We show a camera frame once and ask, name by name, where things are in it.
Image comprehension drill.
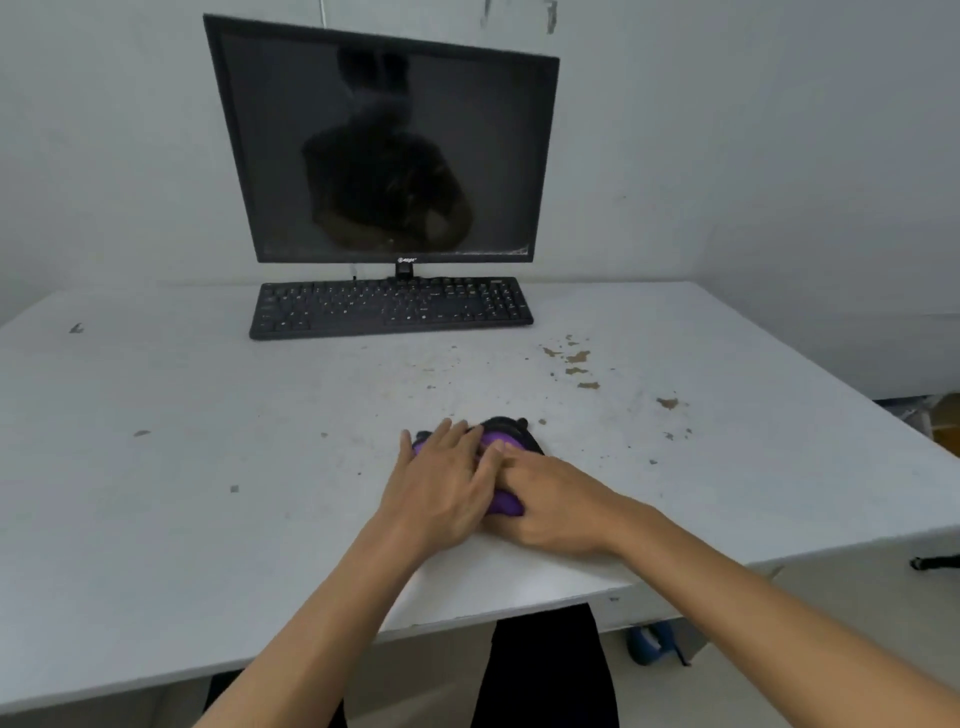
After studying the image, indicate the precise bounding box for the person's right hand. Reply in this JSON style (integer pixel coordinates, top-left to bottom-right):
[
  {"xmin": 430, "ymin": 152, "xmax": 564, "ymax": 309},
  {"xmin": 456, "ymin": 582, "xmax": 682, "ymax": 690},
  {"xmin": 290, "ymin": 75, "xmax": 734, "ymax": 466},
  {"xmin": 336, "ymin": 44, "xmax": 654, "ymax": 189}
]
[{"xmin": 479, "ymin": 440, "xmax": 661, "ymax": 561}]

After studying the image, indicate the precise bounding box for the person's left hand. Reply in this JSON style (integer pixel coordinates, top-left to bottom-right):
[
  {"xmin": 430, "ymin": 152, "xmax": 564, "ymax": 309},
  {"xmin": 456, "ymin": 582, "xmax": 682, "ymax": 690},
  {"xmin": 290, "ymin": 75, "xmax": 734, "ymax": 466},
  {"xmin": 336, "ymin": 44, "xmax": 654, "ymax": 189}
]
[{"xmin": 378, "ymin": 418, "xmax": 508, "ymax": 556}]

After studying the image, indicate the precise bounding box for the purple cleaning cloth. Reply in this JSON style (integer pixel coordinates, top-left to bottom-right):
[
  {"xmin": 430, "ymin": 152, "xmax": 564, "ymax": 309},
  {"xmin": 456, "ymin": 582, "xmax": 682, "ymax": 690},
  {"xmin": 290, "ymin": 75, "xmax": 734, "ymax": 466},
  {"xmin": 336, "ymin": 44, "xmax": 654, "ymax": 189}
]
[{"xmin": 416, "ymin": 416, "xmax": 547, "ymax": 457}]

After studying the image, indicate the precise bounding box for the person's left forearm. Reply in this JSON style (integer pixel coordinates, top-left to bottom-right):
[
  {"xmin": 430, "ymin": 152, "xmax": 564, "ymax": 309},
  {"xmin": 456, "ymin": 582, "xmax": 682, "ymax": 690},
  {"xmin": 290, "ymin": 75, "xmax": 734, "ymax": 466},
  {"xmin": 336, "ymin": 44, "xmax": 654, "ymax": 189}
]
[{"xmin": 194, "ymin": 513, "xmax": 451, "ymax": 728}]

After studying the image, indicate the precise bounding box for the person's right forearm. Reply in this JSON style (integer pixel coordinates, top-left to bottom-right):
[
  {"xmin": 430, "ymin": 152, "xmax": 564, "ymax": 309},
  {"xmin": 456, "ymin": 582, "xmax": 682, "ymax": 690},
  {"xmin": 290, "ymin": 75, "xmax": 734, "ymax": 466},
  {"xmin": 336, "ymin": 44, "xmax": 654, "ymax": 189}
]
[{"xmin": 614, "ymin": 506, "xmax": 960, "ymax": 728}]

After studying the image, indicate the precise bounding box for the person's right leg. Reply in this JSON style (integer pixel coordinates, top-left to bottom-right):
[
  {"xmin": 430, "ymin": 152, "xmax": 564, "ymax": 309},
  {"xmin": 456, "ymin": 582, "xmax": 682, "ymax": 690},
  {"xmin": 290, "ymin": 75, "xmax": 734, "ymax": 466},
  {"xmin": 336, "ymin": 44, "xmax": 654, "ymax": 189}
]
[{"xmin": 468, "ymin": 603, "xmax": 622, "ymax": 728}]

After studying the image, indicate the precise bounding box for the blue object under table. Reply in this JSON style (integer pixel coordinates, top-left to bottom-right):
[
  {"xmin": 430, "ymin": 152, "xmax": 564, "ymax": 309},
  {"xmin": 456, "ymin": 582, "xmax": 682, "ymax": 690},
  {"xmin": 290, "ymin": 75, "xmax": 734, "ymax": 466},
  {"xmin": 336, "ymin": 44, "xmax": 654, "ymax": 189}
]
[{"xmin": 626, "ymin": 620, "xmax": 691, "ymax": 669}]

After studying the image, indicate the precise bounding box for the black keyboard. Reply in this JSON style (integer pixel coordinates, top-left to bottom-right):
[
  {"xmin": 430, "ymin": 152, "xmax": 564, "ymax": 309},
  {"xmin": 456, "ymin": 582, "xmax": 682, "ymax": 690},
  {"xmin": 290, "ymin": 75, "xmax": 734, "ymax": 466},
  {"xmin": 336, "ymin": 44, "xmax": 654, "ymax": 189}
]
[{"xmin": 248, "ymin": 275, "xmax": 535, "ymax": 343}]

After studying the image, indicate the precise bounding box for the white table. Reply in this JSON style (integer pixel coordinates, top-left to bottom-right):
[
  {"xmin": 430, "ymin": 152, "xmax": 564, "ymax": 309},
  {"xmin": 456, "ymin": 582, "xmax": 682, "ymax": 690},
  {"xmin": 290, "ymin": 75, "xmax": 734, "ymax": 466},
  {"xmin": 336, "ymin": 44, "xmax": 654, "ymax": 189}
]
[{"xmin": 0, "ymin": 281, "xmax": 960, "ymax": 718}]

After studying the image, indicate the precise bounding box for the black computer monitor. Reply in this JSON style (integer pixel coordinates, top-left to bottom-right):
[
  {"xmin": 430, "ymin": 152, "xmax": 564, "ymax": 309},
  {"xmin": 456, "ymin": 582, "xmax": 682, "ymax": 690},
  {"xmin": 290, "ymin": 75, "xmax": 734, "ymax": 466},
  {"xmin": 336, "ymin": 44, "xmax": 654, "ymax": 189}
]
[{"xmin": 202, "ymin": 12, "xmax": 562, "ymax": 283}]

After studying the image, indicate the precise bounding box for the yellow wooden board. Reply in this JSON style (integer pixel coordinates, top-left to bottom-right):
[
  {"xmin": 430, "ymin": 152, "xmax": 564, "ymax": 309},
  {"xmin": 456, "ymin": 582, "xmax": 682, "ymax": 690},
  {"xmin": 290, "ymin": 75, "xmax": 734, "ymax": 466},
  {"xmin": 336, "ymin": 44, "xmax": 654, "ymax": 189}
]
[{"xmin": 929, "ymin": 393, "xmax": 960, "ymax": 459}]

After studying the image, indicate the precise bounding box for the white metal stand frame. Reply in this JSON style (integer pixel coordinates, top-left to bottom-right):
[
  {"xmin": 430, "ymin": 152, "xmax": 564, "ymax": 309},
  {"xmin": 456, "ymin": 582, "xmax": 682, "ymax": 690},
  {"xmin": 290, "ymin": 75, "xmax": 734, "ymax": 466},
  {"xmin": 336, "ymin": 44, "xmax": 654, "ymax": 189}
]
[{"xmin": 877, "ymin": 397, "xmax": 939, "ymax": 438}]

